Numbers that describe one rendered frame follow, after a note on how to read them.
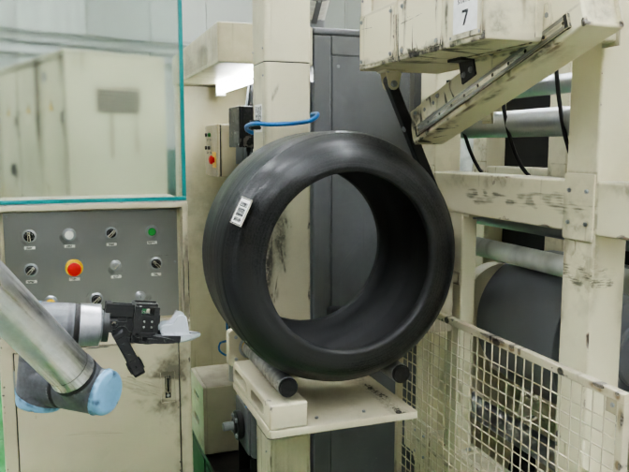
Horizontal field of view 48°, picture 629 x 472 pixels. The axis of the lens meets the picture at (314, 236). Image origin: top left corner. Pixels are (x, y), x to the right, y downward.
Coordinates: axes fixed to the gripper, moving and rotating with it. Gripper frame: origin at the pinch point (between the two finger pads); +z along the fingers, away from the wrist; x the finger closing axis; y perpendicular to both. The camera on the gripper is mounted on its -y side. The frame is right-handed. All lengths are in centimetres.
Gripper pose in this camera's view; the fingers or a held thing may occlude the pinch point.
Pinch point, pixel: (194, 337)
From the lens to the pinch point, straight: 160.0
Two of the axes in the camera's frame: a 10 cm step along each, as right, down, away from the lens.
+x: -3.4, -1.2, 9.3
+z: 9.3, 0.8, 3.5
